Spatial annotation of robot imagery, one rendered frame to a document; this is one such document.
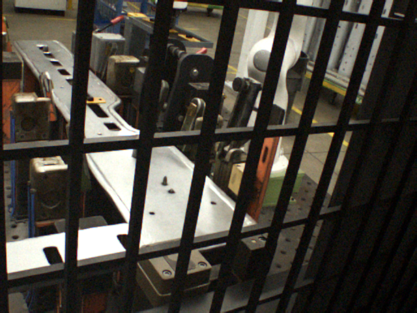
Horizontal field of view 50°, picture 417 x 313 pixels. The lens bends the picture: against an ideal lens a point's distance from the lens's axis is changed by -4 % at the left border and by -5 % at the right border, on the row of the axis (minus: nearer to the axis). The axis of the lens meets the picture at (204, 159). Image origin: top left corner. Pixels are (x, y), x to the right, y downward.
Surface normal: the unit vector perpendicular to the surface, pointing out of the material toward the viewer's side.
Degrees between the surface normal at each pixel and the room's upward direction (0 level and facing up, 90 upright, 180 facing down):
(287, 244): 0
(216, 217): 0
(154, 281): 89
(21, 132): 90
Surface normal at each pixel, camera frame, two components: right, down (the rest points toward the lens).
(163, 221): 0.17, -0.89
